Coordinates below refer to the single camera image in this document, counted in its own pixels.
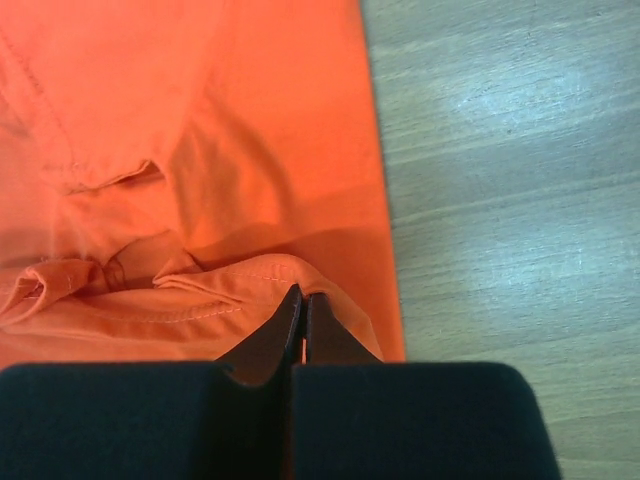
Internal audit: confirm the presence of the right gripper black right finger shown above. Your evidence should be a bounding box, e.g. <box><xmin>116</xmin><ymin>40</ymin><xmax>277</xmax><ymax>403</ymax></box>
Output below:
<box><xmin>291</xmin><ymin>294</ymin><xmax>561</xmax><ymax>479</ymax></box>

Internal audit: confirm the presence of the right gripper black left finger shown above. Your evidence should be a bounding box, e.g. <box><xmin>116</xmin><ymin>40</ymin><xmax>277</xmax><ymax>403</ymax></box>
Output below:
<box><xmin>1</xmin><ymin>287</ymin><xmax>303</xmax><ymax>479</ymax></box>

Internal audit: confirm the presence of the orange t shirt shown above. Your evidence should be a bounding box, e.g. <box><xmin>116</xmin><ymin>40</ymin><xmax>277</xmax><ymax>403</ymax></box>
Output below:
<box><xmin>1</xmin><ymin>1</ymin><xmax>405</xmax><ymax>367</ymax></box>

